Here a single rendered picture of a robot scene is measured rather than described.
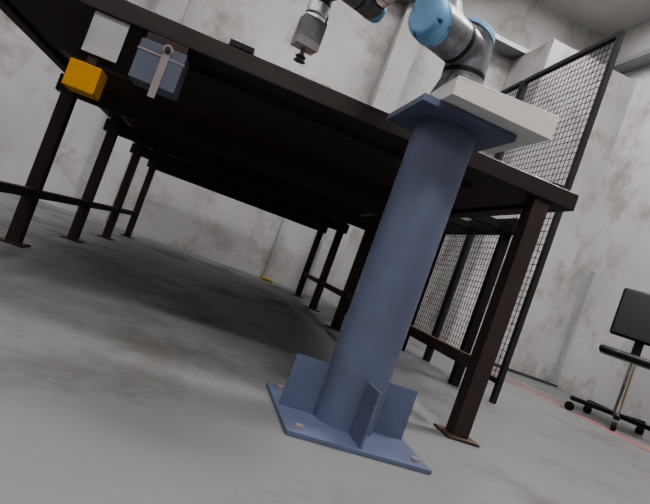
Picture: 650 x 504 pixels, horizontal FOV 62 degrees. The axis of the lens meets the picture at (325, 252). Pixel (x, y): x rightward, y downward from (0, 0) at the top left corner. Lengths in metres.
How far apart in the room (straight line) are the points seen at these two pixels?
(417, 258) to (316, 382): 0.42
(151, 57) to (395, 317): 1.01
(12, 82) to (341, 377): 6.28
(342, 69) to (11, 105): 3.90
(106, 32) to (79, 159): 5.22
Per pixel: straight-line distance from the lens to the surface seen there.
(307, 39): 1.97
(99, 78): 1.73
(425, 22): 1.48
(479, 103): 1.37
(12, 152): 7.13
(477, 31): 1.57
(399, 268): 1.39
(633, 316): 5.01
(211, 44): 1.74
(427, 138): 1.45
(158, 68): 1.70
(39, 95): 7.15
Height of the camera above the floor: 0.38
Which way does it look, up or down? 2 degrees up
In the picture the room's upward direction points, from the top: 20 degrees clockwise
